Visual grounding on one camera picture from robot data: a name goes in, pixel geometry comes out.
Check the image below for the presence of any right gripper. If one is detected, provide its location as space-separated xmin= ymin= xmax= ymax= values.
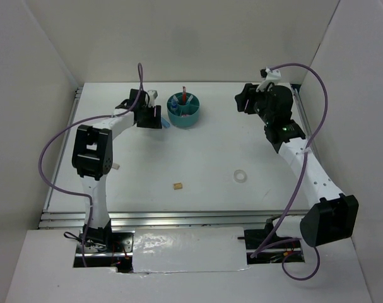
xmin=234 ymin=81 xmax=274 ymax=124

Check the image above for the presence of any blue eraser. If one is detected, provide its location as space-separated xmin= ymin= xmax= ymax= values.
xmin=161 ymin=117 xmax=170 ymax=129

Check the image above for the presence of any clear glue bottle blue cap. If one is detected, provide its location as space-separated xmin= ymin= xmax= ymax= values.
xmin=167 ymin=95 xmax=179 ymax=114

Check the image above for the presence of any red pen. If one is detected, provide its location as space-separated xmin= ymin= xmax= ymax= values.
xmin=182 ymin=86 xmax=187 ymax=105

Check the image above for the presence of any blue clear pen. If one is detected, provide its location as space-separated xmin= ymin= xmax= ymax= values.
xmin=186 ymin=95 xmax=194 ymax=105

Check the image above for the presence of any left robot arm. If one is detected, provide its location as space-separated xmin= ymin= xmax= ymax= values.
xmin=72 ymin=89 xmax=162 ymax=252

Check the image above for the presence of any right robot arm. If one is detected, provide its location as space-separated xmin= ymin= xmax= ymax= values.
xmin=235 ymin=83 xmax=359 ymax=247

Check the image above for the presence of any teal round divided organizer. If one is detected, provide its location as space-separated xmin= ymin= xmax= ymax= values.
xmin=167 ymin=92 xmax=200 ymax=128

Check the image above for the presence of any small brown eraser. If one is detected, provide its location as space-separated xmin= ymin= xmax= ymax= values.
xmin=173 ymin=182 xmax=183 ymax=190

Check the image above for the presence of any clear tape roll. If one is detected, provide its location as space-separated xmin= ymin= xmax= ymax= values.
xmin=233 ymin=169 xmax=247 ymax=183

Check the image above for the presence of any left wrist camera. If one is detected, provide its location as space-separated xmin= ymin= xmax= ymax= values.
xmin=146 ymin=90 xmax=158 ymax=107

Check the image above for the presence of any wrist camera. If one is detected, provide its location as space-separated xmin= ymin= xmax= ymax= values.
xmin=146 ymin=90 xmax=158 ymax=107
xmin=256 ymin=68 xmax=281 ymax=92

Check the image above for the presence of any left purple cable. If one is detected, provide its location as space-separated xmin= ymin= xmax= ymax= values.
xmin=38 ymin=62 xmax=144 ymax=269

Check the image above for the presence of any purple cable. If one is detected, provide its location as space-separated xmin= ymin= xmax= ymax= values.
xmin=38 ymin=62 xmax=144 ymax=269
xmin=250 ymin=62 xmax=329 ymax=281

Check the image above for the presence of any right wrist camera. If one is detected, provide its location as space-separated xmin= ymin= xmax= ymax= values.
xmin=256 ymin=68 xmax=281 ymax=92

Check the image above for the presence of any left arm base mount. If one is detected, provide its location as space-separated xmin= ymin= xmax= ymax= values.
xmin=64 ymin=225 xmax=135 ymax=272

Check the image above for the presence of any aluminium rail frame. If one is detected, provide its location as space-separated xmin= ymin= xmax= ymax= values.
xmin=37 ymin=82 xmax=318 ymax=231

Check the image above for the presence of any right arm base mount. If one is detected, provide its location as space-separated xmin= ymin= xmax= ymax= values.
xmin=237 ymin=216 xmax=304 ymax=264

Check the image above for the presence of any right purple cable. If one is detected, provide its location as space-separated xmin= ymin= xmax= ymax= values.
xmin=250 ymin=62 xmax=329 ymax=281

